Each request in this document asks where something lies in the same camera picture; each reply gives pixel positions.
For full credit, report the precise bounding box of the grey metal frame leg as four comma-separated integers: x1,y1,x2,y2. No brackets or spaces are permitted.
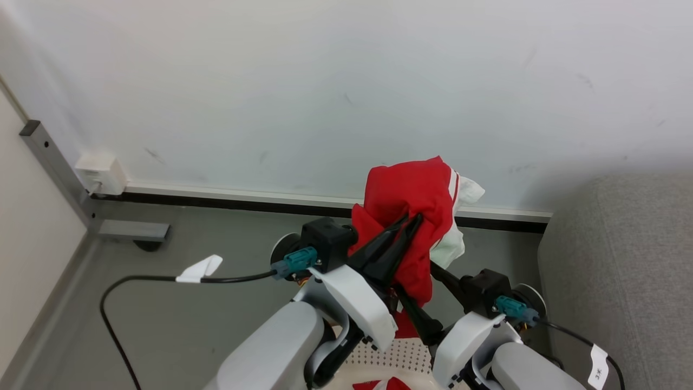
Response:
19,119,172,243

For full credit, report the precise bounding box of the white printed cable tag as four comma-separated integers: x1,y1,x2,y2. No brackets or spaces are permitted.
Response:
587,343,610,390

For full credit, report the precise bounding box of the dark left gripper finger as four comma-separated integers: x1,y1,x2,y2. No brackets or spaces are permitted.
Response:
374,214,424,288
348,215,410,271

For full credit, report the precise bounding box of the thin black camera cable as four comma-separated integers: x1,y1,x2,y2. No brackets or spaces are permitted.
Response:
100,270,278,390
536,320,627,390

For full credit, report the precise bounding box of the teal cable connector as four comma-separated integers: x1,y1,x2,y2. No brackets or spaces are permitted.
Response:
271,246,318,281
494,295,540,327

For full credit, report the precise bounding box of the white blank cable tag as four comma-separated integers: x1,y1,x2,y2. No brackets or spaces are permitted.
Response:
175,255,224,284

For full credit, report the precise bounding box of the white plastic wall box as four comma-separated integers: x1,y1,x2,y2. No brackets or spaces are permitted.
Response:
74,153,128,197

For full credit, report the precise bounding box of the red and white garment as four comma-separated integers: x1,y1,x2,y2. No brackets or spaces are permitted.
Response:
352,377,413,390
348,155,486,340

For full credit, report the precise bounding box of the grey fabric sofa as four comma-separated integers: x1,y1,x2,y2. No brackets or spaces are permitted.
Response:
537,172,693,390

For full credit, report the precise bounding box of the white and black baseboard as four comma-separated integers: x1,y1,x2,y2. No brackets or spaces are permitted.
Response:
91,181,554,235

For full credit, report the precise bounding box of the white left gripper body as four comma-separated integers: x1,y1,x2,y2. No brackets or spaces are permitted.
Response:
295,264,398,352

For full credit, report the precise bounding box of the white perforated laundry basket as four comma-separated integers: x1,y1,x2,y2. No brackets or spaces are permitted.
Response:
324,325,436,390

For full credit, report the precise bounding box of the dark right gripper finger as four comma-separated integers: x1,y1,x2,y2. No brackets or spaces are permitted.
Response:
429,261,469,305
395,284,444,347

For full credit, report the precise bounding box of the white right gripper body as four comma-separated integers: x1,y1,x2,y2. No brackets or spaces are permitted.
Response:
433,311,523,389

